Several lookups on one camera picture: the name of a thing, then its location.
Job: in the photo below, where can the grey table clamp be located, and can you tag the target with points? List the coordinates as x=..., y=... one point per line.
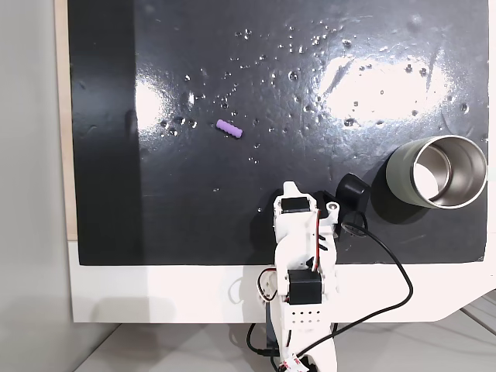
x=270, y=333

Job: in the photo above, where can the beige wooden board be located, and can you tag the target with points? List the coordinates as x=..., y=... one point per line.
x=62, y=116

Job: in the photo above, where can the white tape red print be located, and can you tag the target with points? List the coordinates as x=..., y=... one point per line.
x=290, y=363

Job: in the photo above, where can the black glossy mat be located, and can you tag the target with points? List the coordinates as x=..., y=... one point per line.
x=174, y=213

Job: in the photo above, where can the green steel cup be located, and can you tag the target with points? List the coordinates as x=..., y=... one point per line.
x=399, y=174

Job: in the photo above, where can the purple ribbed pen grip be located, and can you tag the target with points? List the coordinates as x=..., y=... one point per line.
x=229, y=129

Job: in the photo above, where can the black oval camera box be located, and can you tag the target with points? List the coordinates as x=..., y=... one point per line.
x=350, y=191

